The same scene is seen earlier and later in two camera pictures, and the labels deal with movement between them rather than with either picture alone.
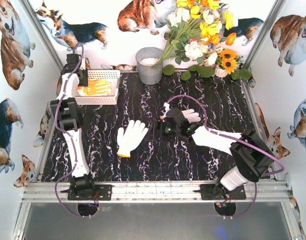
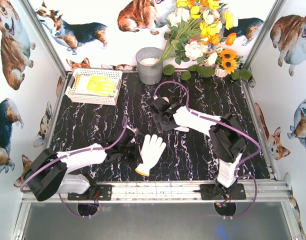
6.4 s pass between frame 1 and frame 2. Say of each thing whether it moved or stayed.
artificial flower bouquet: stayed
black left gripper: moved
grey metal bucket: stayed
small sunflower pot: stayed
